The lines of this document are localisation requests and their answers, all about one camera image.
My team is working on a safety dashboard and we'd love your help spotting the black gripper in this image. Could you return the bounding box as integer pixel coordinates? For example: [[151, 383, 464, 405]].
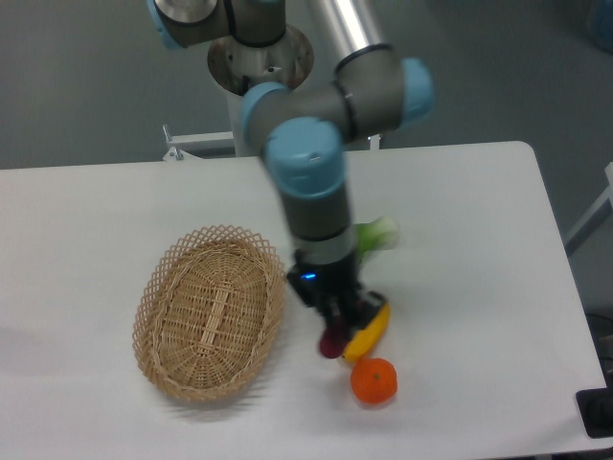
[[286, 249, 386, 338]]

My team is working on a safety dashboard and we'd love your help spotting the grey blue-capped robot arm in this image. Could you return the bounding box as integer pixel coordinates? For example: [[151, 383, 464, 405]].
[[148, 1, 434, 339]]

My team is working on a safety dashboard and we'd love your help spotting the oval wicker basket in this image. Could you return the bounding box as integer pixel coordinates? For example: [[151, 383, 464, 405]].
[[132, 225, 285, 403]]

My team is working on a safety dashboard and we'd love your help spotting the yellow mango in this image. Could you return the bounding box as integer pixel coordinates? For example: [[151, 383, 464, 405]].
[[341, 303, 391, 364]]

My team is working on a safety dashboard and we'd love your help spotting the orange tangerine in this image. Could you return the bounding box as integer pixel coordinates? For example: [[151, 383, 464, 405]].
[[350, 357, 398, 405]]

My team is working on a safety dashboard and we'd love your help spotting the green bok choy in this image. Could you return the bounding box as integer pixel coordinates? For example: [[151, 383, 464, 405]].
[[353, 217, 399, 264]]

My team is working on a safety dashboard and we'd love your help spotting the black box at table edge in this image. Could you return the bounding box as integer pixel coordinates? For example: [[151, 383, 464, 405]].
[[576, 388, 612, 439]]

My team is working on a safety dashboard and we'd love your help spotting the white frame at right edge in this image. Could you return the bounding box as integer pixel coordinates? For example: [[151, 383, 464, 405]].
[[563, 163, 612, 257]]

